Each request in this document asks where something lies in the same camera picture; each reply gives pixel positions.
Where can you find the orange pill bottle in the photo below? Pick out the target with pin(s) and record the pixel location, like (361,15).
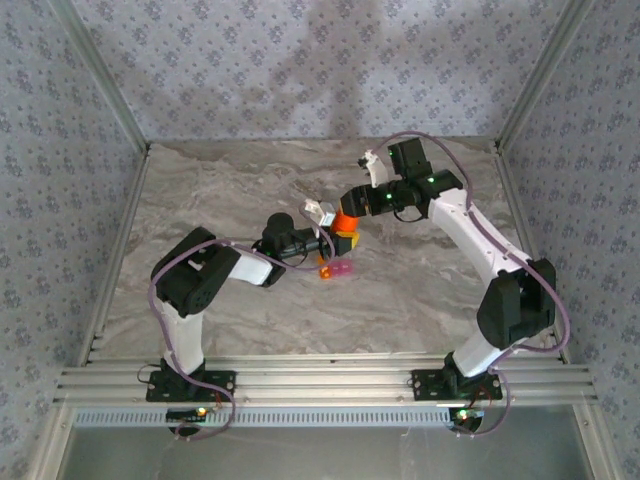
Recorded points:
(346,224)

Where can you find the pink pill box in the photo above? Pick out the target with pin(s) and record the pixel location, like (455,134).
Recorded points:
(344,269)

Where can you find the orange pill box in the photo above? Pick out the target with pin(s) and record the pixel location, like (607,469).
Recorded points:
(326,272)

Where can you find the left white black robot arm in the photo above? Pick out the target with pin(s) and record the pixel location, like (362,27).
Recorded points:
(190,280)

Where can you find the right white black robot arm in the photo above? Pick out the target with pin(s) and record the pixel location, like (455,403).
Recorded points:
(460,225)

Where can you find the left circuit board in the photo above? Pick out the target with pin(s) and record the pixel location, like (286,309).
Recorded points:
(185,414)

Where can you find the circuit board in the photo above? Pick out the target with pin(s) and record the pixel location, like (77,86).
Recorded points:
(467,416)
(185,414)

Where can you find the right circuit board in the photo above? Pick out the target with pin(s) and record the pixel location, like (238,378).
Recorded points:
(467,416)

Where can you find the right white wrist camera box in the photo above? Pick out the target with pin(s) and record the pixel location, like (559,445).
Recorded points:
(377,172)

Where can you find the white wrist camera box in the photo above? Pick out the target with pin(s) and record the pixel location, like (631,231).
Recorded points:
(377,172)
(322,215)

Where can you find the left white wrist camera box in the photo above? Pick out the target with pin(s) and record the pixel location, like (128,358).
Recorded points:
(322,215)

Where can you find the aluminium table side rail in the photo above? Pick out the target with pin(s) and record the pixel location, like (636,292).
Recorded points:
(514,200)
(133,200)

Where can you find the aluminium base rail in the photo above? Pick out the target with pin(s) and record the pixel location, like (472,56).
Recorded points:
(320,380)

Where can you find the aluminium frame post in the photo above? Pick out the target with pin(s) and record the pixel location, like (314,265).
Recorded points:
(105,75)
(541,75)

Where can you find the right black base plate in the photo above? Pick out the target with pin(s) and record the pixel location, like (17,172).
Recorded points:
(425,385)

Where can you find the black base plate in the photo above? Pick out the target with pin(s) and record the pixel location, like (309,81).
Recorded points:
(220,382)
(425,385)

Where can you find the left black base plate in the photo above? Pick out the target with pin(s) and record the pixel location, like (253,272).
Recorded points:
(220,382)

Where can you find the aluminium frame leg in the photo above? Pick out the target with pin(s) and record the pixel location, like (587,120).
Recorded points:
(592,445)
(55,445)

